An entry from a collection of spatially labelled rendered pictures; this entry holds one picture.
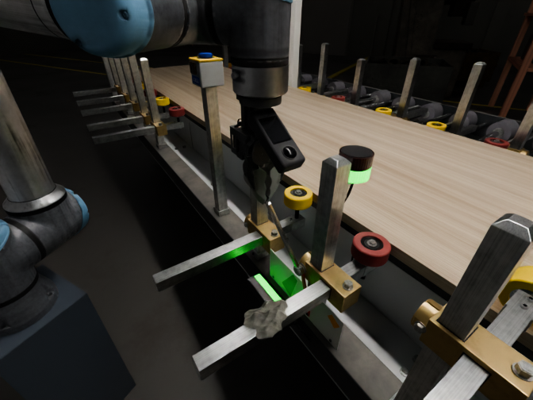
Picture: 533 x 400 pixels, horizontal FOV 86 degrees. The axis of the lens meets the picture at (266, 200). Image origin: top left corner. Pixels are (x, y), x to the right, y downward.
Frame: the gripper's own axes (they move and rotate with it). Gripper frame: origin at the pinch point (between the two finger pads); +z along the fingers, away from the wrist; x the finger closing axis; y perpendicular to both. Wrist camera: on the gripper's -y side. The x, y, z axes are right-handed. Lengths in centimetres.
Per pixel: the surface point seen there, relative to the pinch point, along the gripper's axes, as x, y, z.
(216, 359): 19.8, -15.3, 14.8
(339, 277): -8.2, -14.9, 13.8
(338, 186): -7.0, -11.5, -6.7
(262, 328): 11.2, -15.3, 14.1
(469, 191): -59, -15, 11
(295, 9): -103, 121, -31
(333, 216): -7.0, -11.5, -0.3
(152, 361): 32, 44, 102
